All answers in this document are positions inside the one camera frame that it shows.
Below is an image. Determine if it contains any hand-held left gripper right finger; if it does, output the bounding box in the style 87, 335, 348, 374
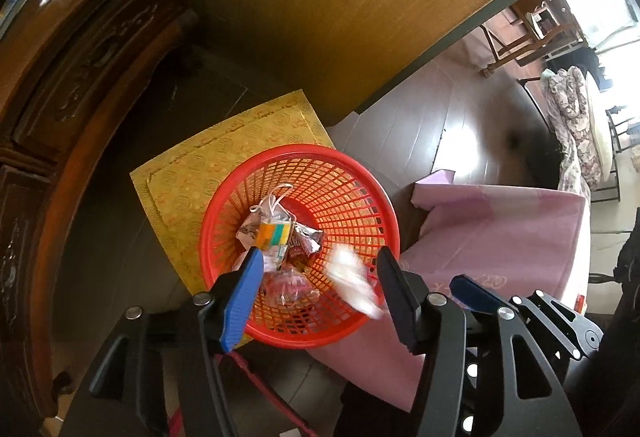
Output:
376, 246, 583, 437

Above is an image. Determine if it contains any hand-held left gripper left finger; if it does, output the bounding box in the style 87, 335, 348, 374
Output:
89, 247, 266, 437

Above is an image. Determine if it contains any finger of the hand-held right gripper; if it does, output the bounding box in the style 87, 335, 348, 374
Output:
462, 347, 483, 437
449, 274, 602, 361

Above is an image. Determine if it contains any white tissue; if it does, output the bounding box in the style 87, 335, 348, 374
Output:
326, 243, 387, 319

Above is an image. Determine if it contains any striped colourful packet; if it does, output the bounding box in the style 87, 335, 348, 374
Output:
257, 219, 294, 251

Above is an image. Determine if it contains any red checkered snack packet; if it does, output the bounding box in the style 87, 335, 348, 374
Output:
282, 222, 326, 271

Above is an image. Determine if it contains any red plastic mesh basket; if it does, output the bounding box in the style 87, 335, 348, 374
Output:
199, 144, 401, 349

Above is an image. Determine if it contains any yellow patterned cushion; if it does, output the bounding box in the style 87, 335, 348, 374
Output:
129, 88, 337, 348

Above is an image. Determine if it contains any folded floral quilt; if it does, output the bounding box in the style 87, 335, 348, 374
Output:
541, 66, 604, 191

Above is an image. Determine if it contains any cream pillow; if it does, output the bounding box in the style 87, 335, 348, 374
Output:
584, 81, 614, 179

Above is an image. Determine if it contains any wooden armchair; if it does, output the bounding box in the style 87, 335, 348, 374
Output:
481, 0, 587, 79

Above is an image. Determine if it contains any carved dark wooden cabinet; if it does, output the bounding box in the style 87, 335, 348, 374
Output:
0, 0, 202, 420

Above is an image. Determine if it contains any red cord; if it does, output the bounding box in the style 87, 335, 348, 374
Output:
234, 349, 321, 437

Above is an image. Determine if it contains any metal frame rack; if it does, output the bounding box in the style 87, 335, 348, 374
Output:
590, 106, 632, 204

